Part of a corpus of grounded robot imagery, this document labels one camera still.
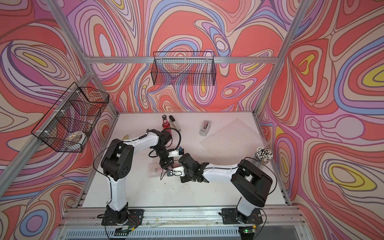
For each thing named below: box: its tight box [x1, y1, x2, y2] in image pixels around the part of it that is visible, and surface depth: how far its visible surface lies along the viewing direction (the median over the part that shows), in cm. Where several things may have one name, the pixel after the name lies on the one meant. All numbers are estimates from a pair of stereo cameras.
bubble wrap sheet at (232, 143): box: [199, 117, 270, 166], surface depth 104 cm
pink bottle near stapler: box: [162, 114, 172, 136], surface depth 95 cm
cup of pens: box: [255, 146, 274, 164], surface depth 78 cm
